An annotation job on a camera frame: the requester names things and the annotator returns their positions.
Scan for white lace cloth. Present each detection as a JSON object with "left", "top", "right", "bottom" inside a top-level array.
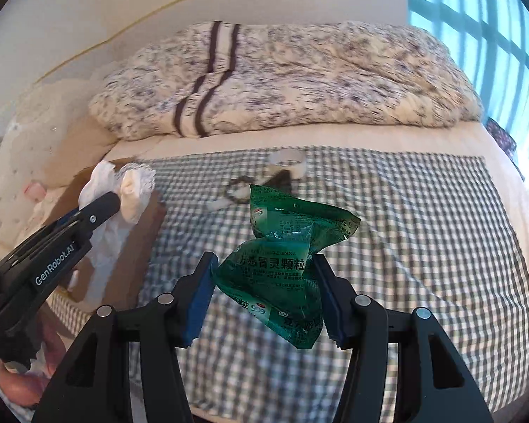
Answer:
[{"left": 77, "top": 161, "right": 156, "bottom": 312}]

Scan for green medicine sachet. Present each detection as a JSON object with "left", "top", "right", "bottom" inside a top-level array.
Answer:
[{"left": 213, "top": 184, "right": 361, "bottom": 349}]

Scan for dark bead bracelet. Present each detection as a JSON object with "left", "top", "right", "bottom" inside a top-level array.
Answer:
[{"left": 221, "top": 176, "right": 259, "bottom": 206}]

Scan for white tape roll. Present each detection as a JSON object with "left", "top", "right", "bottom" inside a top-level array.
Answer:
[{"left": 264, "top": 148, "right": 308, "bottom": 179}]

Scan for person left hand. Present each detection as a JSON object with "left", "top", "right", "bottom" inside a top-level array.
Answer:
[{"left": 0, "top": 304, "right": 73, "bottom": 409}]

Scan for pink small box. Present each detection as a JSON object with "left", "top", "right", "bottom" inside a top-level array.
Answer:
[{"left": 24, "top": 180, "right": 47, "bottom": 203}]

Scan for white tufted headboard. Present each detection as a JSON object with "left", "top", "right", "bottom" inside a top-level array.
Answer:
[{"left": 0, "top": 79, "right": 116, "bottom": 258}]

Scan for brown cardboard box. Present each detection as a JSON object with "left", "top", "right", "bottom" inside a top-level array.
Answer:
[{"left": 47, "top": 158, "right": 167, "bottom": 313}]

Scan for checkered bed cloth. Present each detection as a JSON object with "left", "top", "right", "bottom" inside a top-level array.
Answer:
[{"left": 47, "top": 144, "right": 529, "bottom": 419}]

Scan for floral patterned duvet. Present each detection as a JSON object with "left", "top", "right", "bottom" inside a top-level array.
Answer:
[{"left": 89, "top": 21, "right": 484, "bottom": 141}]

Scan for blue window curtain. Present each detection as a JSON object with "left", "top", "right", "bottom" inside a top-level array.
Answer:
[{"left": 408, "top": 0, "right": 529, "bottom": 159}]

